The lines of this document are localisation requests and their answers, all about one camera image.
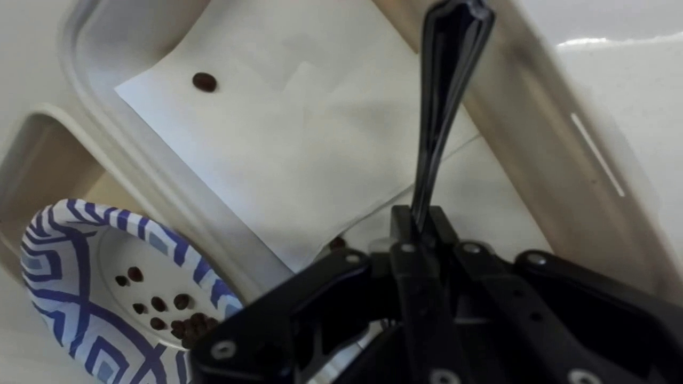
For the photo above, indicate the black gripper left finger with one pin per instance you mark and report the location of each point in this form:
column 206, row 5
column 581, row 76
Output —
column 306, row 312

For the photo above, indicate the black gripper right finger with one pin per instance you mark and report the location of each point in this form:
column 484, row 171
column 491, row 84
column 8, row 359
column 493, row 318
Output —
column 556, row 312

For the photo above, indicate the brown beans pile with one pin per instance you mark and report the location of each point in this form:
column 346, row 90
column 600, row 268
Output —
column 189, row 327

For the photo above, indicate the metal spoon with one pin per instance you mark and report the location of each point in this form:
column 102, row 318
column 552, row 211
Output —
column 448, row 71

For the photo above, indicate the blue patterned paper bowl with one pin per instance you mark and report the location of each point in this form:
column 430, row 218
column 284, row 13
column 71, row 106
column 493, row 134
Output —
column 50, row 283

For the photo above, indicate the white paper tray liner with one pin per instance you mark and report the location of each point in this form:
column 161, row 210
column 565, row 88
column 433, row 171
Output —
column 284, row 141

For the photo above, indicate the single brown bean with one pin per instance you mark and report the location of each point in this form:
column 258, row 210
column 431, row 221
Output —
column 203, row 82

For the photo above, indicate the white clamshell takeout tray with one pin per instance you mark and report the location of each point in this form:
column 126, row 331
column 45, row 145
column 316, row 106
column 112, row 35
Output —
column 142, row 32

